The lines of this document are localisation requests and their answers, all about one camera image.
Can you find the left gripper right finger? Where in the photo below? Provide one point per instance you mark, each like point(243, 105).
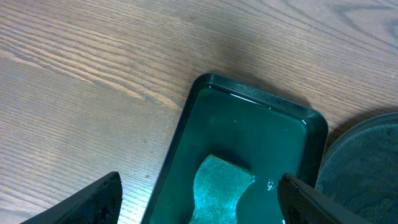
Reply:
point(301, 204)

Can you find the round black tray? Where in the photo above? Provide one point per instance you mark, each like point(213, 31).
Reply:
point(359, 170)

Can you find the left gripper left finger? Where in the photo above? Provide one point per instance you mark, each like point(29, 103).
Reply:
point(98, 203)

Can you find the black rectangular tray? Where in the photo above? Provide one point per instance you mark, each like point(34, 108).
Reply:
point(257, 132)

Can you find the green scrub sponge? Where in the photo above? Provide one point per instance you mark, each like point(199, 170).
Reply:
point(218, 186)

